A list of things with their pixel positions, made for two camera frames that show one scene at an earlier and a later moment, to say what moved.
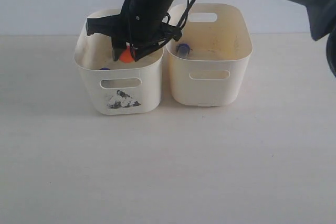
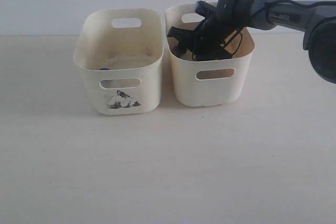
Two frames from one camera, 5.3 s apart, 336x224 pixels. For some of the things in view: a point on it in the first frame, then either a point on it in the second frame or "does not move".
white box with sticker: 116,87 does not move
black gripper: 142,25 -> 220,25
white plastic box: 209,65 does not move
